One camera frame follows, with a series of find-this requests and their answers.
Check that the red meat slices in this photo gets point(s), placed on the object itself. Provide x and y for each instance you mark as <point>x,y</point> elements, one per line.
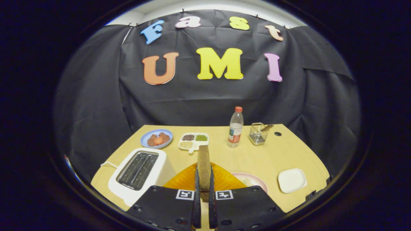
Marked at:
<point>165,138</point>

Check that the white toaster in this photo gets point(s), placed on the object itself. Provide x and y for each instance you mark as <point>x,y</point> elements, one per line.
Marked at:
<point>162,160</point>

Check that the orange round food piece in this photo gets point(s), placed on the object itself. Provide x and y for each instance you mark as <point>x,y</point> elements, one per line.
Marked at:
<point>158,141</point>

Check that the metal utensil in basket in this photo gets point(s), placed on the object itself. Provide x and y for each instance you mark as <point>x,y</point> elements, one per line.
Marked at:
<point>269,126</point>

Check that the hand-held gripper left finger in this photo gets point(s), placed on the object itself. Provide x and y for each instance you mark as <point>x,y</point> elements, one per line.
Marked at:
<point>196,208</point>

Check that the clear plastic bottle red cap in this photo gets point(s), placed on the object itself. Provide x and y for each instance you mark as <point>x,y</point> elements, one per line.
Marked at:
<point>235,133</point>

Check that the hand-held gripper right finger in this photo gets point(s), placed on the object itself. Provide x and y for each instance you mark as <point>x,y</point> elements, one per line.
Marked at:
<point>212,208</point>

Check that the round-topped brown toast slice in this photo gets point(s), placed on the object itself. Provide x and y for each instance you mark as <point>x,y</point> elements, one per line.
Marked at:
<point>204,166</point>

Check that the pink plate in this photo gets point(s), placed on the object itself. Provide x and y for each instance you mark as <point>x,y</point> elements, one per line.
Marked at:
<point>260,184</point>

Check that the blue plate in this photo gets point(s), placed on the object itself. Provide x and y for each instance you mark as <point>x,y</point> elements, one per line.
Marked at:
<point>151,132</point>

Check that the white square plate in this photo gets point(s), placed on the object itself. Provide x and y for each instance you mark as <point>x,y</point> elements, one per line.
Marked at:
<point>292,180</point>

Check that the white divided seed dish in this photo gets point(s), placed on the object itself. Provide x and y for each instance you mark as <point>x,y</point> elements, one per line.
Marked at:
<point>200,146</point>

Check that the black backdrop cloth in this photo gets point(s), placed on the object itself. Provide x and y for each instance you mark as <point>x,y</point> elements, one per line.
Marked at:
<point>205,102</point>

